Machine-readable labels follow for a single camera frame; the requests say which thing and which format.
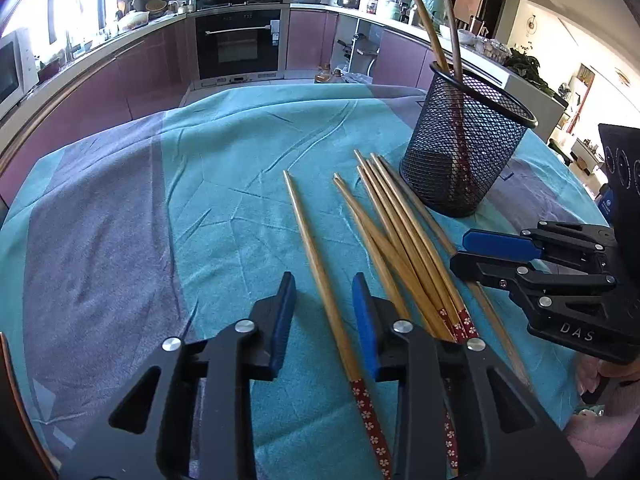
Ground bamboo chopstick in pile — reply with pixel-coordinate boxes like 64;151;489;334
352;148;469;344
348;206;458;479
369;152;481;339

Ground chopstick with red end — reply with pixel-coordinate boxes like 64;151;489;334
282;170;392;479

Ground dark chopstick in holder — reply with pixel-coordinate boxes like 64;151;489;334
444;0;463;82

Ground teal grey tablecloth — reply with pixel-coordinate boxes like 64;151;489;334
0;82;609;480

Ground white microwave oven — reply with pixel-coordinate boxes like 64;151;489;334
0;28;38;118

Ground light chopstick in holder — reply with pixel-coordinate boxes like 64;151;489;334
413;0;449;72

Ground bamboo chopstick red floral end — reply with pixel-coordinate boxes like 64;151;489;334
333;172;454;341

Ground black mesh utensil holder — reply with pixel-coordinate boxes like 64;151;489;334
399;63;538;218

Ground green leafy vegetables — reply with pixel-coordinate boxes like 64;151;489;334
503;48;554;96

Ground built-in black oven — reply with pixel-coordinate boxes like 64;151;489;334
195;10;281;80

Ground plain brown chopstick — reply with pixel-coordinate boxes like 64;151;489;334
371;154;534;391

